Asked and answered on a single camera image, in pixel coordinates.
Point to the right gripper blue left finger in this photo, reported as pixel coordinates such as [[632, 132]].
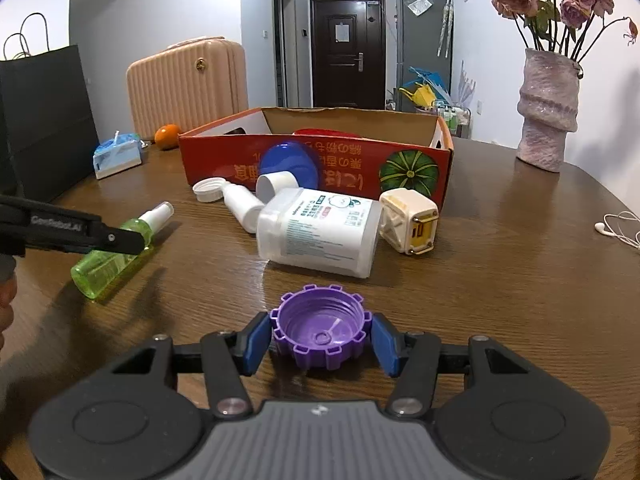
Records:
[[252, 343]]

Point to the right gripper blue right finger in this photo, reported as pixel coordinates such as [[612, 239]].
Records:
[[389, 345]]

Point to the purple ribbed cap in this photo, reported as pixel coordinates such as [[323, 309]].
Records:
[[321, 326]]

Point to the green spray bottle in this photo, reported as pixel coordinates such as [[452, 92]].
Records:
[[93, 273]]

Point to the large white labelled bottle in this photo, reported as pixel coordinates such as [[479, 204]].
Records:
[[319, 230]]

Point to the cream power adapter cube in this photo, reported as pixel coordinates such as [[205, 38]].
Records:
[[409, 221]]

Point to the white tube bottle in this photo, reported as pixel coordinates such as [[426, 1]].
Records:
[[244, 206]]

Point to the white blue tape roll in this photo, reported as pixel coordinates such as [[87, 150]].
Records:
[[269, 185]]

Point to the blue round lid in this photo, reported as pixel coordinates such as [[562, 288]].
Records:
[[296, 158]]

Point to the red white lint brush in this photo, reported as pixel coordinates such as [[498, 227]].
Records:
[[325, 132]]

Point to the person's left hand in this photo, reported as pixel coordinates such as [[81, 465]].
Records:
[[8, 290]]

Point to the black paper bag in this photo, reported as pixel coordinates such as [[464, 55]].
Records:
[[48, 134]]

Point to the blue tissue pack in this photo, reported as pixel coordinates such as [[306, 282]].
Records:
[[122, 152]]

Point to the small white round lid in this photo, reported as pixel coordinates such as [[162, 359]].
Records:
[[209, 190]]

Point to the orange fruit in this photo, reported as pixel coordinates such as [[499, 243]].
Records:
[[166, 138]]

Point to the red cardboard box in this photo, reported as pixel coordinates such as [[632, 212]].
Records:
[[396, 150]]

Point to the pink ribbed suitcase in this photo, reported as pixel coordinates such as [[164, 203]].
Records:
[[188, 85]]

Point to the cluttered cart with yellow item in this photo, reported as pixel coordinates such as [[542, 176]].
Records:
[[425, 93]]

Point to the pink textured vase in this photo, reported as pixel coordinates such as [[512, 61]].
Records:
[[549, 107]]

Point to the dark brown entrance door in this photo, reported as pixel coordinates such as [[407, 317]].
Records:
[[348, 53]]

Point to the grey refrigerator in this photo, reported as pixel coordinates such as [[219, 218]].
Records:
[[424, 42]]

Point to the dried pink roses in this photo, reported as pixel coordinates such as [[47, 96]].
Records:
[[569, 28]]

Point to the white wired earphones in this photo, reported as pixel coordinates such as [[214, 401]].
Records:
[[623, 226]]

